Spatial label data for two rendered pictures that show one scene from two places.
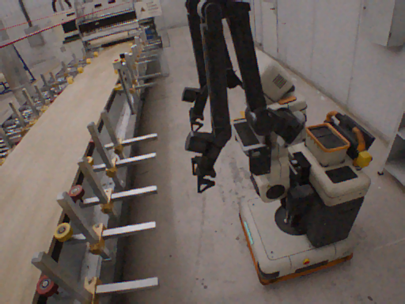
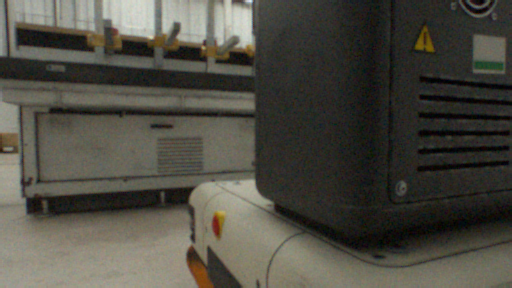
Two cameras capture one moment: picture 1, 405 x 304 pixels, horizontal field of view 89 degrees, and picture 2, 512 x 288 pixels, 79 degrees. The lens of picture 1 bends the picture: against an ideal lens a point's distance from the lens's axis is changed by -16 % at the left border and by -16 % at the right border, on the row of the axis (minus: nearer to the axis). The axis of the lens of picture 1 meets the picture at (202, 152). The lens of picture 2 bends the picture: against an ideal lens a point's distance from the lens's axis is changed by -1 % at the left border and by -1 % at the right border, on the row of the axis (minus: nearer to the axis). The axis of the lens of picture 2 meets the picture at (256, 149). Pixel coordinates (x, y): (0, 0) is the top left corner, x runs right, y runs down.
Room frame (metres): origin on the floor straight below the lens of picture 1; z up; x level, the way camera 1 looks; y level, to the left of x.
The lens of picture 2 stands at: (0.47, -1.02, 0.40)
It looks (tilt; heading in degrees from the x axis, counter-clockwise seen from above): 3 degrees down; 68
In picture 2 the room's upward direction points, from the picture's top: straight up
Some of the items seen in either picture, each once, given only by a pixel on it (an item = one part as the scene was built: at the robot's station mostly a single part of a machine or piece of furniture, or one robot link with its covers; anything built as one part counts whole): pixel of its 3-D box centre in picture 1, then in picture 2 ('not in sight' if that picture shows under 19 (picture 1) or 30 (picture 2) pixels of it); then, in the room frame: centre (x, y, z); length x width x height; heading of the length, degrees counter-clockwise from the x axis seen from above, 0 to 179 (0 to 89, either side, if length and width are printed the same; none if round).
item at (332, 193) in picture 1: (314, 183); (416, 25); (0.93, -0.63, 0.59); 0.55 x 0.34 x 0.83; 2
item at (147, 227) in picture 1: (109, 234); (168, 41); (0.65, 0.48, 0.82); 0.43 x 0.03 x 0.04; 92
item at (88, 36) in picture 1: (122, 38); not in sight; (5.48, 1.23, 0.95); 1.65 x 0.70 x 1.90; 92
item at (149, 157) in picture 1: (121, 164); not in sight; (1.15, 0.49, 0.83); 0.43 x 0.03 x 0.04; 92
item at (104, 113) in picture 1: (115, 142); not in sight; (1.36, 0.55, 0.87); 0.04 x 0.04 x 0.48; 2
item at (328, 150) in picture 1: (325, 144); not in sight; (0.93, -0.65, 0.87); 0.23 x 0.15 x 0.11; 2
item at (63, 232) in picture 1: (67, 237); not in sight; (0.64, 0.67, 0.85); 0.08 x 0.08 x 0.11
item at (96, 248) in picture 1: (97, 239); (163, 43); (0.63, 0.53, 0.83); 0.14 x 0.06 x 0.05; 2
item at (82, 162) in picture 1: (101, 195); (210, 38); (0.86, 0.54, 0.88); 0.04 x 0.04 x 0.48; 2
